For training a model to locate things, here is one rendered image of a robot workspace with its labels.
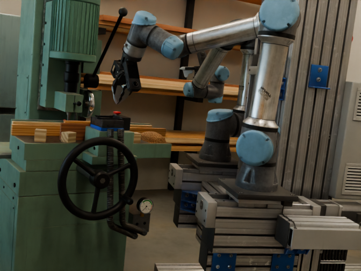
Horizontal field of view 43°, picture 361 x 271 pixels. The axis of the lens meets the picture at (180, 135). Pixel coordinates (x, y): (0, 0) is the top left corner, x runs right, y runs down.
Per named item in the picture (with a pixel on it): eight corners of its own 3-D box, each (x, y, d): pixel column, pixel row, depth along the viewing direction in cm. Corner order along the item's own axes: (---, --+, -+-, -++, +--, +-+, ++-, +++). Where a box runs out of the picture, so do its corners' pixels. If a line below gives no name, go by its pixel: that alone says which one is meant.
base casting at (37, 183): (16, 197, 157) (18, 171, 155) (-15, 161, 204) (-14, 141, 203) (132, 190, 182) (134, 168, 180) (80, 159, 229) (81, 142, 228)
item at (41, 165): (25, 171, 157) (26, 160, 156) (11, 158, 174) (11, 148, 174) (128, 168, 179) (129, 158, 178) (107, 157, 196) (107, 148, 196)
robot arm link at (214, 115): (199, 135, 212) (202, 106, 210) (223, 136, 218) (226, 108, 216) (213, 140, 201) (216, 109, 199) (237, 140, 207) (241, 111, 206)
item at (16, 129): (12, 135, 167) (12, 125, 167) (10, 134, 169) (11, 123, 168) (165, 137, 204) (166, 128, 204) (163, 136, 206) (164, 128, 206)
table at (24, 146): (30, 166, 148) (31, 148, 147) (8, 148, 173) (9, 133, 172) (183, 162, 181) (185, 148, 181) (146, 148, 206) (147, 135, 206)
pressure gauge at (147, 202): (138, 219, 178) (140, 199, 177) (134, 216, 181) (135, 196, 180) (152, 218, 181) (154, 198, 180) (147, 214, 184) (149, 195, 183)
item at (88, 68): (82, 72, 197) (85, 37, 195) (75, 71, 204) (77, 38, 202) (100, 74, 202) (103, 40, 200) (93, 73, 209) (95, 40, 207)
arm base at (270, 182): (266, 182, 172) (270, 156, 171) (284, 193, 157) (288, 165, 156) (229, 180, 168) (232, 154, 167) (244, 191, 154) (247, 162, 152)
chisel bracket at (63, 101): (64, 115, 173) (66, 93, 172) (52, 111, 184) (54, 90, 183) (82, 116, 177) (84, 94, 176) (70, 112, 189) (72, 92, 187)
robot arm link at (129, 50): (150, 49, 159) (129, 47, 154) (145, 61, 161) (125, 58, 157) (142, 38, 164) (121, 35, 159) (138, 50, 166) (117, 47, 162)
